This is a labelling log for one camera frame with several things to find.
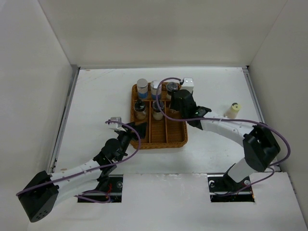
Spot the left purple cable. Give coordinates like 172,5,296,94
15,120,142,204

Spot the silver-lid jar blue label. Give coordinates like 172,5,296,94
137,78,148,100
150,80,162,100

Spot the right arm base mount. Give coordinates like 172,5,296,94
207,174,255,203

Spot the purple cable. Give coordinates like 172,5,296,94
15,120,142,204
155,77,291,196

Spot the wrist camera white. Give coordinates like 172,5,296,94
106,117,125,131
181,77,194,94

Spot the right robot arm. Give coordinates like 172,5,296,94
170,90,281,191

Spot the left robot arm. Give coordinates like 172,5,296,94
16,118,147,223

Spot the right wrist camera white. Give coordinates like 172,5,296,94
181,77,194,94

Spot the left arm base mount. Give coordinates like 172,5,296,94
77,175,124,204

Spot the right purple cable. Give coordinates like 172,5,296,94
155,77,291,196

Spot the dark-lid spice grinder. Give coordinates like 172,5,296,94
166,82,179,100

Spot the brown wicker divided tray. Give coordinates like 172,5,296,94
130,84,188,149

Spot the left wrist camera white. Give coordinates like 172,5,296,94
106,117,125,131

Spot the yellow-cap bottle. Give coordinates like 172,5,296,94
224,103,241,119

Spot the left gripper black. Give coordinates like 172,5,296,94
116,121,146,161

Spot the black-cap bottle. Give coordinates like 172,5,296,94
134,99,147,120
152,101,165,121

